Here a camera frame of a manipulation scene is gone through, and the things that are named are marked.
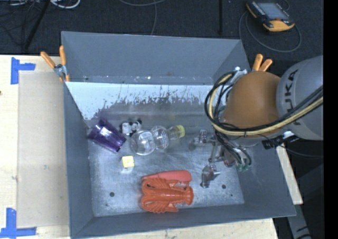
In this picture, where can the purple plastic cup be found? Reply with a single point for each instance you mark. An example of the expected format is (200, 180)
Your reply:
(105, 134)

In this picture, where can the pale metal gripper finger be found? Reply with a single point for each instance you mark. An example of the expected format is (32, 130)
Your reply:
(210, 174)
(202, 137)

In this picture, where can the black and white toy animal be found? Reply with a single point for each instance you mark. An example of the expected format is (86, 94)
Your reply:
(130, 126)

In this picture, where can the yellow cube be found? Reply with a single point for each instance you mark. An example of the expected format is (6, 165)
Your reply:
(128, 161)

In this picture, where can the red toy lobster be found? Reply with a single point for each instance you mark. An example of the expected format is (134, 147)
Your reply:
(165, 195)

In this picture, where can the grey metal bin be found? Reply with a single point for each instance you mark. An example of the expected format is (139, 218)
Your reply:
(158, 58)

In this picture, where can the black cylinder on white bracket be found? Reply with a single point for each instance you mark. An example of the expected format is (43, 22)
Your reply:
(273, 143)

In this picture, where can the clear plastic bottle yellow cap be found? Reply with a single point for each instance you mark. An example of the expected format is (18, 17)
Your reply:
(153, 140)

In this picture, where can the pale wood flat board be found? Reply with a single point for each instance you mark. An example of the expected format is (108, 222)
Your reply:
(42, 148)

